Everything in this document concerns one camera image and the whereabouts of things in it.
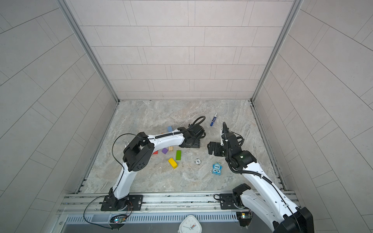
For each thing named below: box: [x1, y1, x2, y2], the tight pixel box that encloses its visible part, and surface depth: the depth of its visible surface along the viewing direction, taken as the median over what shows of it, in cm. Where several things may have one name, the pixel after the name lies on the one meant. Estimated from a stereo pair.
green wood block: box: [175, 149, 182, 161], surface depth 89 cm
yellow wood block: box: [168, 157, 178, 169], surface depth 84 cm
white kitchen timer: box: [177, 215, 203, 233], surface depth 64 cm
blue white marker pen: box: [210, 112, 219, 127], surface depth 106 cm
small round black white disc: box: [194, 158, 202, 166], surface depth 86 cm
